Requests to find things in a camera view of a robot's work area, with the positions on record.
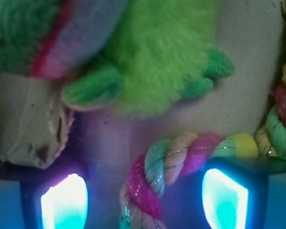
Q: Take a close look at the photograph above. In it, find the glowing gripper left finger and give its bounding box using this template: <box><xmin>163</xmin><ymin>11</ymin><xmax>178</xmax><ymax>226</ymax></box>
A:
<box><xmin>0</xmin><ymin>163</ymin><xmax>89</xmax><ymax>229</ymax></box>

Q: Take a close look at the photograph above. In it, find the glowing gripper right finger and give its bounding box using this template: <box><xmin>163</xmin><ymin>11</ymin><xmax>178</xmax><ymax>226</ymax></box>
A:
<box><xmin>202</xmin><ymin>157</ymin><xmax>286</xmax><ymax>229</ymax></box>

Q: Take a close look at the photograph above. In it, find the multicolored twisted rope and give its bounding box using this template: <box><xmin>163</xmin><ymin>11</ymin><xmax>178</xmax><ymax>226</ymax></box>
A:
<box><xmin>119</xmin><ymin>0</ymin><xmax>286</xmax><ymax>229</ymax></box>

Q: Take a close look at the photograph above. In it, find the brown paper bag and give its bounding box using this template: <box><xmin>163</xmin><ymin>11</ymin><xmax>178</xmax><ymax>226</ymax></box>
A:
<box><xmin>0</xmin><ymin>0</ymin><xmax>286</xmax><ymax>170</ymax></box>

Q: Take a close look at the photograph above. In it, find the green plush frog toy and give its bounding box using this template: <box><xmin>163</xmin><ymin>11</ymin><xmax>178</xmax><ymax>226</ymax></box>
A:
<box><xmin>0</xmin><ymin>0</ymin><xmax>234</xmax><ymax>117</ymax></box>

